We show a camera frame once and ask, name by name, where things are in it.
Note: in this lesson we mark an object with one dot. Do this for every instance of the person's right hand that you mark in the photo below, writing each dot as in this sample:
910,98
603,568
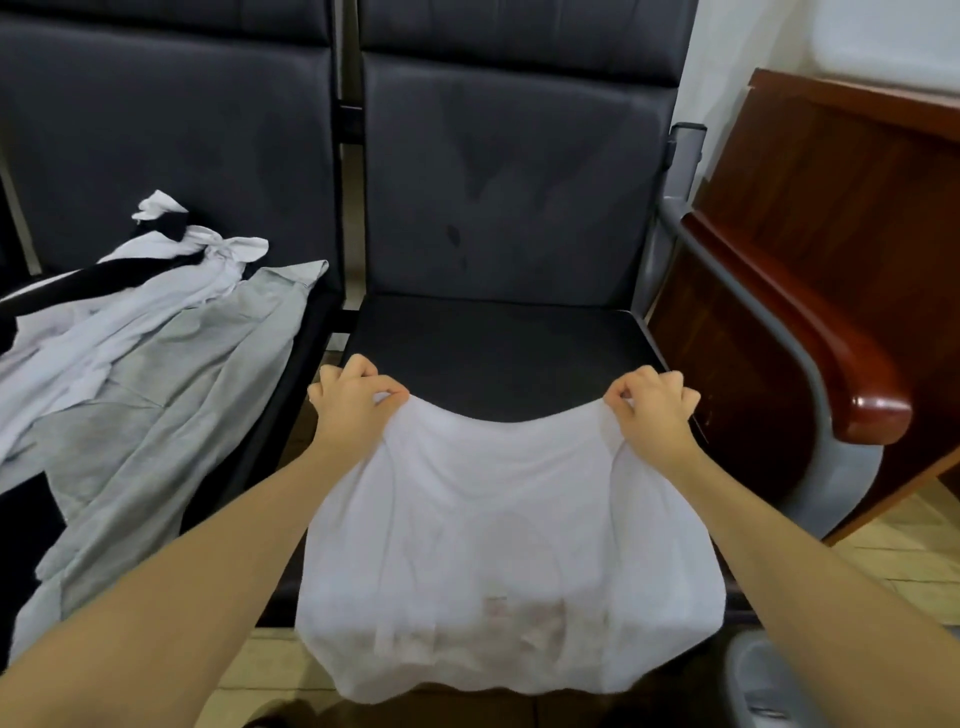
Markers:
654,416

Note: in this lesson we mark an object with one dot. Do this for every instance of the person's left hand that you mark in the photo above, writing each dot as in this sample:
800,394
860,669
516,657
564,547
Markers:
357,408

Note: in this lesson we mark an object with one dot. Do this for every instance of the white t-shirt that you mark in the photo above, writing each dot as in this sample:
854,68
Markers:
510,555

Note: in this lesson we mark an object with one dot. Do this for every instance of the pile of clothes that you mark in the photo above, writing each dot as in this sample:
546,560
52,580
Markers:
120,390

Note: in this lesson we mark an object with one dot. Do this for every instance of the grey plastic storage bin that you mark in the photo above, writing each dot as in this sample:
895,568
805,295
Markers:
773,683

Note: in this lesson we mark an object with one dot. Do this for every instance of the person's left forearm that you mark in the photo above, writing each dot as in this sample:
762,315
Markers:
165,608

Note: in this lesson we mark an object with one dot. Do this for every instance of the person's right forearm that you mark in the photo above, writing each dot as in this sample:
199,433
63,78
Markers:
825,593

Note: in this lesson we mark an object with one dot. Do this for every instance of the brown wooden bench armrest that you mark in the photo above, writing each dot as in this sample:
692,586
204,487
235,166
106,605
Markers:
818,338

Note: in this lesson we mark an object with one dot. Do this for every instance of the black leather bench seat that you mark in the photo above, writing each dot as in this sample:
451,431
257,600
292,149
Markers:
165,120
510,180

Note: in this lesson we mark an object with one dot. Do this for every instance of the brown wooden desk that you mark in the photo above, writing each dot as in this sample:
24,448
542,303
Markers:
840,210

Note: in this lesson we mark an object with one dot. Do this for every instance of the white plastic tray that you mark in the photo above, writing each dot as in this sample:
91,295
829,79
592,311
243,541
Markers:
893,42

